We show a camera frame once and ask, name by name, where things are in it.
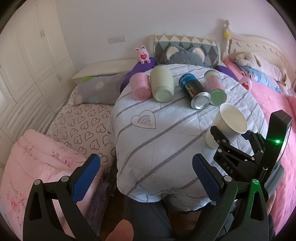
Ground white paper cup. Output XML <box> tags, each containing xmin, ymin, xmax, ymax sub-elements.
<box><xmin>212</xmin><ymin>103</ymin><xmax>248</xmax><ymax>142</ymax></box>

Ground pale green cup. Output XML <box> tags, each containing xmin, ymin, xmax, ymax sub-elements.
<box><xmin>150</xmin><ymin>65</ymin><xmax>175</xmax><ymax>103</ymax></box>

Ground pink cup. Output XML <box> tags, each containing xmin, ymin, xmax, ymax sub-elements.
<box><xmin>129</xmin><ymin>72</ymin><xmax>151</xmax><ymax>100</ymax></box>

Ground right hand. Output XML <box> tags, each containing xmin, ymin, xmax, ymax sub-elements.
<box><xmin>266</xmin><ymin>191</ymin><xmax>276</xmax><ymax>215</ymax></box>

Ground left hand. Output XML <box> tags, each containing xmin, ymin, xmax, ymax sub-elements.
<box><xmin>106</xmin><ymin>219</ymin><xmax>134</xmax><ymax>241</ymax></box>

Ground pink blanket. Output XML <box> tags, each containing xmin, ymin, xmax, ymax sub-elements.
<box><xmin>223</xmin><ymin>58</ymin><xmax>296</xmax><ymax>232</ymax></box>

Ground glass jar with green lid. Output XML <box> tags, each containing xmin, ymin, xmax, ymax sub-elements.
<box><xmin>204</xmin><ymin>70</ymin><xmax>227</xmax><ymax>106</ymax></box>

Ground black can with blue band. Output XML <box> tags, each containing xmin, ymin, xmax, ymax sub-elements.
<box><xmin>179</xmin><ymin>73</ymin><xmax>211</xmax><ymax>109</ymax></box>

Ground pink bunny toy with heart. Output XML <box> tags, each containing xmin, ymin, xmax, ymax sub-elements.
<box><xmin>238</xmin><ymin>70</ymin><xmax>252</xmax><ymax>92</ymax></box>

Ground blue cartoon pillow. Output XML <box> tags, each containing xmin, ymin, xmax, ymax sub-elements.
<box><xmin>239</xmin><ymin>65</ymin><xmax>280</xmax><ymax>92</ymax></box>

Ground pink floral quilt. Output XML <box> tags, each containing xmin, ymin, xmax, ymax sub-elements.
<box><xmin>0</xmin><ymin>128</ymin><xmax>105</xmax><ymax>241</ymax></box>

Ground white grey striped quilt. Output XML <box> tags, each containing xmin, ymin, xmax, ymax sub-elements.
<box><xmin>111</xmin><ymin>63</ymin><xmax>269</xmax><ymax>212</ymax></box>

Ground white dog plush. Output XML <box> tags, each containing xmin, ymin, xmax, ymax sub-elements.
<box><xmin>235</xmin><ymin>52</ymin><xmax>292</xmax><ymax>89</ymax></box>

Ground diamond pattern pillow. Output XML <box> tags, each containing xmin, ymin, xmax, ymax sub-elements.
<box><xmin>154</xmin><ymin>34</ymin><xmax>221</xmax><ymax>68</ymax></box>

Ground cream bed headboard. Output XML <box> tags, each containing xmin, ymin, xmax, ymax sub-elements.
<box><xmin>220</xmin><ymin>20</ymin><xmax>295</xmax><ymax>82</ymax></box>

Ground grey plush toy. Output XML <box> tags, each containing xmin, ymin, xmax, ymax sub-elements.
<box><xmin>159</xmin><ymin>45</ymin><xmax>208</xmax><ymax>67</ymax></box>

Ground heart pattern bed sheet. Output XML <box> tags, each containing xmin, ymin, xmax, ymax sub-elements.
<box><xmin>45</xmin><ymin>86</ymin><xmax>117</xmax><ymax>172</ymax></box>

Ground purple cushion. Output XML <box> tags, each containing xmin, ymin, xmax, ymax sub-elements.
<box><xmin>120</xmin><ymin>57</ymin><xmax>237</xmax><ymax>92</ymax></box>

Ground small pink bunny toy left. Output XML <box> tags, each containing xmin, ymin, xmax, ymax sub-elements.
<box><xmin>135</xmin><ymin>45</ymin><xmax>151</xmax><ymax>64</ymax></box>

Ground grey flower pillow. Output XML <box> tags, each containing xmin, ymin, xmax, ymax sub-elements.
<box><xmin>74</xmin><ymin>73</ymin><xmax>127</xmax><ymax>105</ymax></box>

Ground white wardrobe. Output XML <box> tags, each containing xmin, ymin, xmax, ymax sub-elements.
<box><xmin>1</xmin><ymin>1</ymin><xmax>76</xmax><ymax>166</ymax></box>

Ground white wall socket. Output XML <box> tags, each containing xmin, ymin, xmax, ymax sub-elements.
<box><xmin>107</xmin><ymin>35</ymin><xmax>126</xmax><ymax>44</ymax></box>

